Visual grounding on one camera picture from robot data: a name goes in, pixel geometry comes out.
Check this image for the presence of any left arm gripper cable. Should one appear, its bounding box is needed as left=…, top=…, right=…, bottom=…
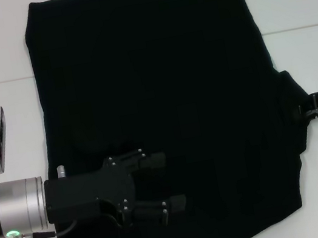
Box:
left=10, top=219, right=82, bottom=238

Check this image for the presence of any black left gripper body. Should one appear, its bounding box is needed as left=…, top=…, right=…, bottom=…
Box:
left=39, top=153, right=141, bottom=238

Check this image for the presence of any black t-shirt with FREE print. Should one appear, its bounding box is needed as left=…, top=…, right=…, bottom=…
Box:
left=12, top=0, right=318, bottom=238

